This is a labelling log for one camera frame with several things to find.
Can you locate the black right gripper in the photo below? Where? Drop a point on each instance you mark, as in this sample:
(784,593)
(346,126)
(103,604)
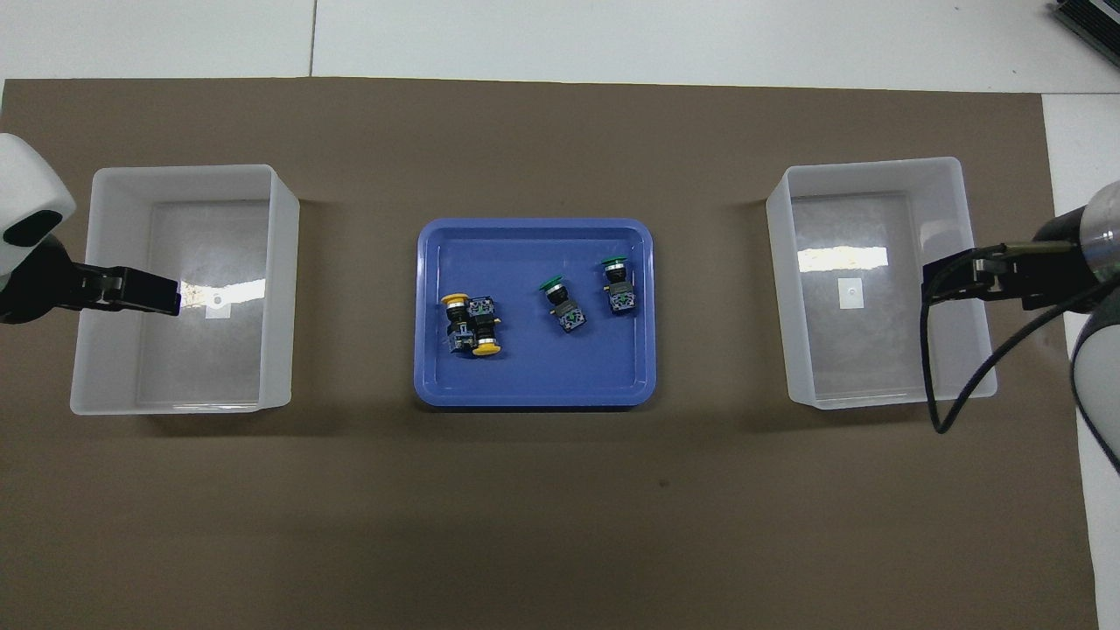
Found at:
(1054,267)

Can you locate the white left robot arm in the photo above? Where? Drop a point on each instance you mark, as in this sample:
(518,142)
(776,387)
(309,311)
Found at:
(22,188)

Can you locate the yellow push button switch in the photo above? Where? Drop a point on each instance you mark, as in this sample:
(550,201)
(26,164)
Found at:
(486,337)
(458,325)

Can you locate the white paper label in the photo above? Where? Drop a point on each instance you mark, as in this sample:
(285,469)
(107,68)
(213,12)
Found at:
(217,305)
(850,294)

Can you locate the dark grey ribbed device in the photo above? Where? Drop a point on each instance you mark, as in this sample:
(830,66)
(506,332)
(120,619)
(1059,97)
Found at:
(1092,22)

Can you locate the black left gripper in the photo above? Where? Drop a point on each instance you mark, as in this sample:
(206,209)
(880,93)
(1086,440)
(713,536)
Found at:
(39,284)

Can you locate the brown paper table mat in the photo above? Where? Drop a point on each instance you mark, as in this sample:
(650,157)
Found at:
(542,507)

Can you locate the green push button switch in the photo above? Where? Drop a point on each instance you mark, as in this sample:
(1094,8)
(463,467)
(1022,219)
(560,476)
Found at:
(564,308)
(620,293)

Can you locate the blue plastic tray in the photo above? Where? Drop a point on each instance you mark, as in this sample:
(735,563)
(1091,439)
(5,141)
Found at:
(534,367)

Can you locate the translucent white plastic box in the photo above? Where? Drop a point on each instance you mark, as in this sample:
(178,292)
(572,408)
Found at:
(875,359)
(175,367)

